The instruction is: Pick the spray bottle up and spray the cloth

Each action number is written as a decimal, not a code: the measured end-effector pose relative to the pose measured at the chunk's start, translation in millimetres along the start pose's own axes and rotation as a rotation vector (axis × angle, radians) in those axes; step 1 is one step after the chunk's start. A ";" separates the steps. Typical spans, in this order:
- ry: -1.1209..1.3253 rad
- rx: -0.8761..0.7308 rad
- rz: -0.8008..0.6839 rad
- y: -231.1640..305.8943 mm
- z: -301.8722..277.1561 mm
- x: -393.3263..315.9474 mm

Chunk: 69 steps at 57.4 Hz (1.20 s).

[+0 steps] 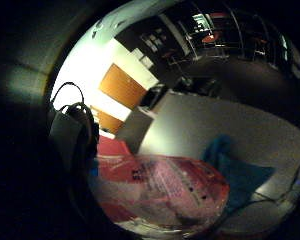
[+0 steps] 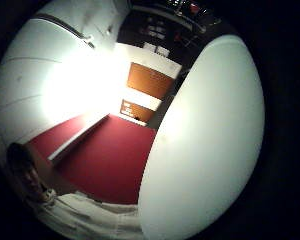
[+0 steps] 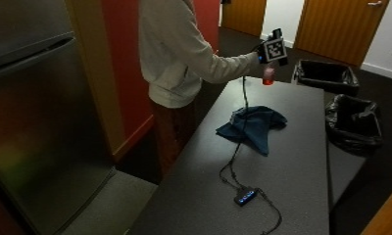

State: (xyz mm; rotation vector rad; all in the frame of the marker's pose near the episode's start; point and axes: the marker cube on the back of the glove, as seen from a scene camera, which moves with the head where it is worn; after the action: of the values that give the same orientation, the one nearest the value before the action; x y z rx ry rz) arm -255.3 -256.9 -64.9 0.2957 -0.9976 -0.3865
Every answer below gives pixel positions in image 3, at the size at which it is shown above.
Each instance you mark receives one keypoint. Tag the red spray bottle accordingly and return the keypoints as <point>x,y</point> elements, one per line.
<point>268,75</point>

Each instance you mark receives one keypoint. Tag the white marker cube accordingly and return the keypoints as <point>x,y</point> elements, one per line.
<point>274,50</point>

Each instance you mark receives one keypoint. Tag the wooden door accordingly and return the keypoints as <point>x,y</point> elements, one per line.
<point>341,27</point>
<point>244,14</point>

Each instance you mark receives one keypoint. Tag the bin with black liner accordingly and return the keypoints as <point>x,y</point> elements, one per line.
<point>353,122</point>
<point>328,75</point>

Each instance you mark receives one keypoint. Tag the the person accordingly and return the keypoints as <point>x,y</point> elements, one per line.
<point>179,58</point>

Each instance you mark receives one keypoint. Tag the dark blue cloth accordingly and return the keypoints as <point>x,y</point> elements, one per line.
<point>253,125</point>

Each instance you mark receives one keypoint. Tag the black usb hub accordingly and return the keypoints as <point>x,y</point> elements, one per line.
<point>245,196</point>

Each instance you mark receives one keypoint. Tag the stainless steel refrigerator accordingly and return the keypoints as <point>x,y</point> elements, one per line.
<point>35,124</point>

